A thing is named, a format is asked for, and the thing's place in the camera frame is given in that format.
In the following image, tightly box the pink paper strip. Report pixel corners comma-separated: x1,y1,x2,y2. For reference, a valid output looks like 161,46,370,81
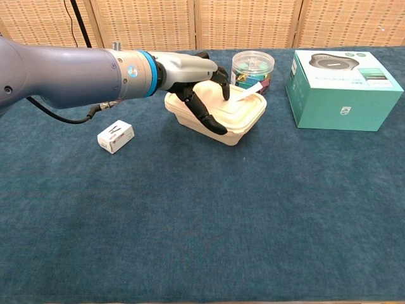
234,81,264,103

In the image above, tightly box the woven bamboo folding screen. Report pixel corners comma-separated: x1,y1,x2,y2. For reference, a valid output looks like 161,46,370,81
0,0,405,56

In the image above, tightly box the cream lidded food container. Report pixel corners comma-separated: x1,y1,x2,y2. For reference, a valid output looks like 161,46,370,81
164,79,268,147

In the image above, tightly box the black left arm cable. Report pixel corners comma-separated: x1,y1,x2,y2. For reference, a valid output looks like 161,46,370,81
26,96,120,125

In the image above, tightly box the black stand pole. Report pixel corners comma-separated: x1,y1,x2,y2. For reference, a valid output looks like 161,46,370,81
70,0,93,49

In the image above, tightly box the thin black hanging cable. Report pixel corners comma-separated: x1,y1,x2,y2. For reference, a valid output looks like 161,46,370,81
63,0,80,48

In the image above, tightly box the small white staples box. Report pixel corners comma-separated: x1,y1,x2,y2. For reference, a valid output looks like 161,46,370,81
97,120,135,155

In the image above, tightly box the teal cardboard product box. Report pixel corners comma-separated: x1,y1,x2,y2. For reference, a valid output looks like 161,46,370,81
285,49,404,132

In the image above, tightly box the clear jar of binder clips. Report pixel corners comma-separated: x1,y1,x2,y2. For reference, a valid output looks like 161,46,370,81
231,50,275,95

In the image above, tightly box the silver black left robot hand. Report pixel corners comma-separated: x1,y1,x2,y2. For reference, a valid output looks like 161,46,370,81
154,51,231,136

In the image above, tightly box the blue velvet tablecloth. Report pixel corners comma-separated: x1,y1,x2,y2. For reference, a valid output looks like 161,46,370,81
0,46,405,303

